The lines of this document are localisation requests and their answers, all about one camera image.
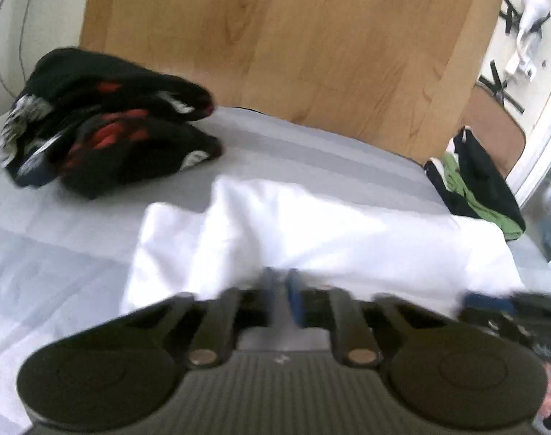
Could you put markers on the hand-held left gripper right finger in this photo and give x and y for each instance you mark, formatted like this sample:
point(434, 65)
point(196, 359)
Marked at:
point(295, 299)

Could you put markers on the grey striped bed sheet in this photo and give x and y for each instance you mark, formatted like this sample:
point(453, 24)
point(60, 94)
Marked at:
point(66, 244)

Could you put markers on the brown rounded wooden panel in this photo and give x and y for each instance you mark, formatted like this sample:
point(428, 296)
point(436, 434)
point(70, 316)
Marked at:
point(497, 131)

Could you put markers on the white hair dryer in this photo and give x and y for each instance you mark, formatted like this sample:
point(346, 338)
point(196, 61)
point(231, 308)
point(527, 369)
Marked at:
point(531, 9)

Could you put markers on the white door frame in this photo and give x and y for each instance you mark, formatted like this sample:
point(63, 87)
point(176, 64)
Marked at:
point(543, 145)

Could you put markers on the white wall plug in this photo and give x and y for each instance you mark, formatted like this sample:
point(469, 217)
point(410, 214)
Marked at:
point(520, 65)

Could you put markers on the wooden headboard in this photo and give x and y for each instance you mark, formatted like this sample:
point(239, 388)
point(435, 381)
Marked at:
point(302, 40)

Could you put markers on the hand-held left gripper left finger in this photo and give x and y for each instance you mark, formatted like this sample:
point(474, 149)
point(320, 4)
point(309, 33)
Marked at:
point(268, 299)

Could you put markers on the black garment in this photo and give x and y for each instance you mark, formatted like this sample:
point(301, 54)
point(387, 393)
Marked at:
point(484, 176)

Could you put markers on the black red folded clothes pile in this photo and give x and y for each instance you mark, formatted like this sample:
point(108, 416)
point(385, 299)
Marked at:
point(121, 113)

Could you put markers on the green garment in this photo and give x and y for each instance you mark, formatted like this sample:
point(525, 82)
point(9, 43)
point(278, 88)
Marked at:
point(465, 190)

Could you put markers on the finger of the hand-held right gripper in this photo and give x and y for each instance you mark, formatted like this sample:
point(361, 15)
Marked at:
point(488, 301)

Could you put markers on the white printed t-shirt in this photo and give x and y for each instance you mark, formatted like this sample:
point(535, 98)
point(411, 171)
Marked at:
point(302, 226)

